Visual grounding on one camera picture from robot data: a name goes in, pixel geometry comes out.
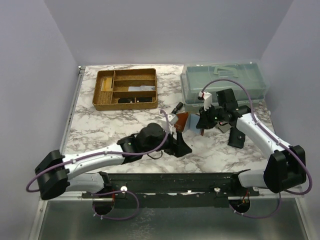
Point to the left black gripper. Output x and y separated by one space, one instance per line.
177 147

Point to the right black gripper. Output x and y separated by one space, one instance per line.
204 122

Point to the blue credit card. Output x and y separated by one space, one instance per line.
193 120

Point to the brown leather card holder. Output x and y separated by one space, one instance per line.
181 121

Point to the gold card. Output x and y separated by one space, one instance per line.
107 84

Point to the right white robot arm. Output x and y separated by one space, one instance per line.
285 163

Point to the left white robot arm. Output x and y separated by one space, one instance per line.
58 173

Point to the grey card wallet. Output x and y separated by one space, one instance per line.
223 126

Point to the white card in tray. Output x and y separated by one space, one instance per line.
142 88

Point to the black T-shaped pipe fitting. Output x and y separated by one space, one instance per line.
177 108

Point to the black snap wallet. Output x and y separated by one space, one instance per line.
236 138

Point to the clear lidded plastic box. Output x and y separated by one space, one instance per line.
248 73

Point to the black item in tray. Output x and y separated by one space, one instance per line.
131 100

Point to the brown cork organizer tray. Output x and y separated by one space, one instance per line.
122 80

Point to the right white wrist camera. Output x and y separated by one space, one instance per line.
206 97

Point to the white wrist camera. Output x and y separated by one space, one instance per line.
168 122
206 97

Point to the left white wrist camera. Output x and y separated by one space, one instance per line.
168 122

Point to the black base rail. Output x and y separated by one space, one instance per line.
179 190

